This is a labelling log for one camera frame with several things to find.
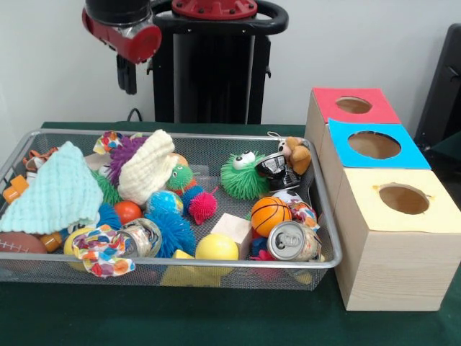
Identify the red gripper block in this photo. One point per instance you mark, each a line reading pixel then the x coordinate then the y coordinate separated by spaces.
pixel 130 40

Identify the colourful polka dot cloth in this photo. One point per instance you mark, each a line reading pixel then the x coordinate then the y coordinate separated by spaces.
pixel 108 140

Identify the purple spiky ball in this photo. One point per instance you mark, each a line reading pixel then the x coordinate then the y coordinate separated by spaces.
pixel 126 155

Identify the cream knitted cloth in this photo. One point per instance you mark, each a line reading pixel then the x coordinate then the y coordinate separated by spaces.
pixel 148 169

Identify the mint green knitted cloth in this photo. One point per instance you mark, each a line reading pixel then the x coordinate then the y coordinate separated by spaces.
pixel 54 194

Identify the colourful patchwork cloth scrap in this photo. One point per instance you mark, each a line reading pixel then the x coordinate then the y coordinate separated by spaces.
pixel 101 251

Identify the clear mesh bin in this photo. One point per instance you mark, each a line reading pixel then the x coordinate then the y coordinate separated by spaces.
pixel 180 277

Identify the wooden box with three holes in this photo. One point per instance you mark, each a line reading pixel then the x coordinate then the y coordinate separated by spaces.
pixel 396 267

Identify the green fuzzy toy with eyes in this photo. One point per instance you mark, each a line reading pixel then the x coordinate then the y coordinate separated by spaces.
pixel 243 176
pixel 108 189

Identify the yellow tennis ball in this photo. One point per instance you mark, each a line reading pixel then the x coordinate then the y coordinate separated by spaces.
pixel 217 247

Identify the small brown football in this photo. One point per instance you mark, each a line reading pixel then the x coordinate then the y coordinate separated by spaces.
pixel 18 243

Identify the small orange basketball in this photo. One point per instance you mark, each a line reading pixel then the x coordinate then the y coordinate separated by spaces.
pixel 271 216

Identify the silver drink can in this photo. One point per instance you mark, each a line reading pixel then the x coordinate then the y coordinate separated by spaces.
pixel 294 241

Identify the dark green table cloth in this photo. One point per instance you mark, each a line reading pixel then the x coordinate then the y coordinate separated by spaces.
pixel 180 317

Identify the black office chair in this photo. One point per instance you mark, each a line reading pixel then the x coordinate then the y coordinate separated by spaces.
pixel 443 94

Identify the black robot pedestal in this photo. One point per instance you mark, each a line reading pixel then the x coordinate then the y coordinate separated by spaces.
pixel 209 79

